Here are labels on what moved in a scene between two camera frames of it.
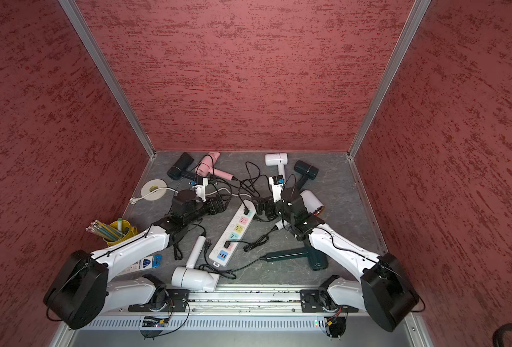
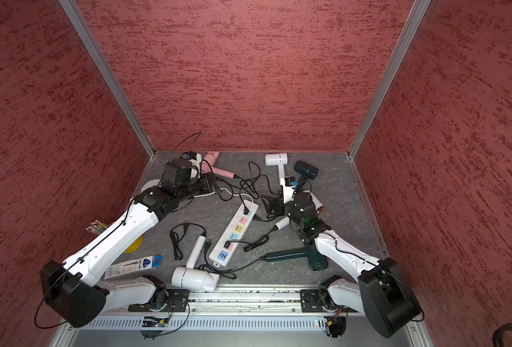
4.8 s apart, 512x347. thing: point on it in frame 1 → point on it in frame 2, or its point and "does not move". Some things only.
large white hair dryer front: [190, 277] does not move
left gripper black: [221, 208] → [207, 183]
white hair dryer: [312, 204] does not move
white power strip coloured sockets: [220, 251] does not move
